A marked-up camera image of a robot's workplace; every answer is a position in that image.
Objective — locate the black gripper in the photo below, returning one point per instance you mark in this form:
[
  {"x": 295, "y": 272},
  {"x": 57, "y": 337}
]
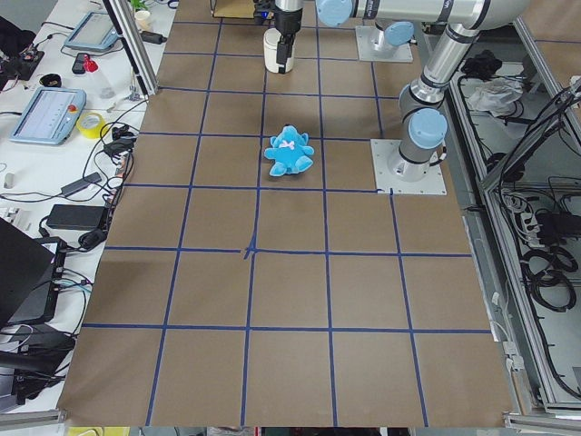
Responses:
[{"x": 287, "y": 22}]

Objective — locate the white trash can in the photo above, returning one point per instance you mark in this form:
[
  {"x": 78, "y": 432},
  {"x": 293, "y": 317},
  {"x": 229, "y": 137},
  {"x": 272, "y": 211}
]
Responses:
[{"x": 270, "y": 50}]

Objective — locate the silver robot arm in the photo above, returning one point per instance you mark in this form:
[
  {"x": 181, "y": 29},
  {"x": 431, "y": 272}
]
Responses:
[
  {"x": 465, "y": 20},
  {"x": 424, "y": 126}
]

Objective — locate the blue teddy bear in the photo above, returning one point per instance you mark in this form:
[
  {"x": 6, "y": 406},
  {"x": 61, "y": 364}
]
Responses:
[{"x": 289, "y": 152}]

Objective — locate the black power adapter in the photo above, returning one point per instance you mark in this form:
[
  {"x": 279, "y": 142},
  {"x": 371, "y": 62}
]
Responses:
[{"x": 153, "y": 38}]

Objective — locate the white paper cup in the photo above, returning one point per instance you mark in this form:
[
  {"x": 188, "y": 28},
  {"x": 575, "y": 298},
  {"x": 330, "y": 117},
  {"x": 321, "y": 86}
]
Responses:
[{"x": 143, "y": 19}]

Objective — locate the red capped spray bottle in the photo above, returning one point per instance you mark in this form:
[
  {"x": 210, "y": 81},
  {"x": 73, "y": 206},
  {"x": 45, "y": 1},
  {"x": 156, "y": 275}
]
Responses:
[{"x": 98, "y": 78}]

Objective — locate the teach pendant tablet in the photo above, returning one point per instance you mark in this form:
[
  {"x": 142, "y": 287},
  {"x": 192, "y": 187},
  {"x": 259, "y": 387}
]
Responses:
[
  {"x": 50, "y": 116},
  {"x": 95, "y": 33}
]

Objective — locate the black phone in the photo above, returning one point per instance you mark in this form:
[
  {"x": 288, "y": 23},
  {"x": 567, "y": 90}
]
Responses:
[{"x": 78, "y": 67}]

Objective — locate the yellow tape roll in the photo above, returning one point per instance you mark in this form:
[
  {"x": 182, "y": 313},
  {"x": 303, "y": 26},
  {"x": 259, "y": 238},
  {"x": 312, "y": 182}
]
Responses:
[{"x": 90, "y": 125}]

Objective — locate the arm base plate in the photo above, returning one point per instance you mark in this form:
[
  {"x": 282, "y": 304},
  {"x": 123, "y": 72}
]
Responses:
[
  {"x": 390, "y": 45},
  {"x": 394, "y": 175}
]

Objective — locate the aluminium frame post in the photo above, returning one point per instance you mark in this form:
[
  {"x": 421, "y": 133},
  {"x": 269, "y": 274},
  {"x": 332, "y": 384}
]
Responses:
[{"x": 124, "y": 24}]

